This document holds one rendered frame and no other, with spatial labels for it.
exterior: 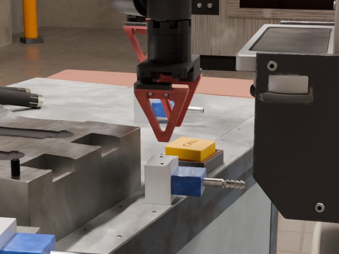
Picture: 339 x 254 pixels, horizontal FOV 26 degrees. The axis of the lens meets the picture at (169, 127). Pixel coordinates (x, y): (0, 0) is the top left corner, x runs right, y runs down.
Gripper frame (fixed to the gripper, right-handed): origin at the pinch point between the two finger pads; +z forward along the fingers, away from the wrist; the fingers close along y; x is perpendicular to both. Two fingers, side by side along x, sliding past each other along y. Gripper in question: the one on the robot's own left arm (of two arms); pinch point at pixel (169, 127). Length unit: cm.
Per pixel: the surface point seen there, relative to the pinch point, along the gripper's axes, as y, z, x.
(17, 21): -732, 83, -342
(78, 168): 12.7, 2.1, -8.5
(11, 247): 34.5, 2.6, -7.6
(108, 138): 2.1, 1.4, -7.9
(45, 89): -65, 10, -43
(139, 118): -39.0, 9.4, -14.2
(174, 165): 0.4, 5.0, 0.8
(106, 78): -255, 48, -87
